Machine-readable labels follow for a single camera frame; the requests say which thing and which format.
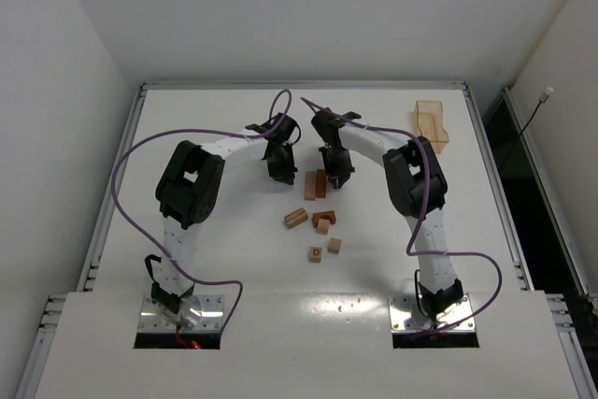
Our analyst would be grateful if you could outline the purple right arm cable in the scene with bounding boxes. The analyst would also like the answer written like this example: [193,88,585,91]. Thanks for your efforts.
[300,97,504,335]

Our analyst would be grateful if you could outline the plain light wood cube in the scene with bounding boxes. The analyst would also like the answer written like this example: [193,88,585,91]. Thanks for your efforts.
[327,237,342,254]

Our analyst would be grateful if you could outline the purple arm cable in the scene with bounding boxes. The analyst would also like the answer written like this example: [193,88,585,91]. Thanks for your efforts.
[111,88,293,335]
[300,97,504,335]

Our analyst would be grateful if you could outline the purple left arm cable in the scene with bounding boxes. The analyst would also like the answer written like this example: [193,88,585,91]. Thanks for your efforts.
[111,88,293,335]

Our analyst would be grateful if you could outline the wood cube letter D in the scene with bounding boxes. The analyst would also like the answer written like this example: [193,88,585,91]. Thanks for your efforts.
[308,247,323,264]

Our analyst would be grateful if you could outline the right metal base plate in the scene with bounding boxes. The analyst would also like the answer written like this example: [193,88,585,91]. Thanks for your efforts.
[388,294,476,336]

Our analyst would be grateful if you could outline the transparent amber plastic bin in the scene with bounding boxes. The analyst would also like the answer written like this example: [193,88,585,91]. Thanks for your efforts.
[413,100,449,154]

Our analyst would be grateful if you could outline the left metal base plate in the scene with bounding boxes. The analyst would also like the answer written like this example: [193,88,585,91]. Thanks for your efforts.
[137,294,224,334]

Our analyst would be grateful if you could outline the dark red wood block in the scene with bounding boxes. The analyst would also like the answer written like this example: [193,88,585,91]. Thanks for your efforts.
[315,169,327,199]

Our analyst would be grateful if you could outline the red arch wood block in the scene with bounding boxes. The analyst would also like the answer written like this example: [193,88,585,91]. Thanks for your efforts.
[312,210,336,227]

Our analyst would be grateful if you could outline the striped light wood block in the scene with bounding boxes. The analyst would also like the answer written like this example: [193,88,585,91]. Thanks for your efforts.
[284,207,308,229]

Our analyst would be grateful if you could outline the metal base plate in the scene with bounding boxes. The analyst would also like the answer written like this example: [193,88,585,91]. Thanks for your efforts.
[388,294,476,336]
[137,294,224,334]

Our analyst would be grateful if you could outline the black wall cable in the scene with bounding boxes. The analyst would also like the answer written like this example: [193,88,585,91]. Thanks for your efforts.
[498,86,555,171]

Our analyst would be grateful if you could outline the small light wood cube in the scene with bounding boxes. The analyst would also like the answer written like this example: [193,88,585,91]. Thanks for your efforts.
[316,219,331,235]

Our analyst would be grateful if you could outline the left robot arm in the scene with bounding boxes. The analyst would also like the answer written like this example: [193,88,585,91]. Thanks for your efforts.
[146,113,298,315]

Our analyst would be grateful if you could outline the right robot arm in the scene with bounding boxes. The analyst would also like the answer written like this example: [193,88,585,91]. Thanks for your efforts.
[311,108,463,320]

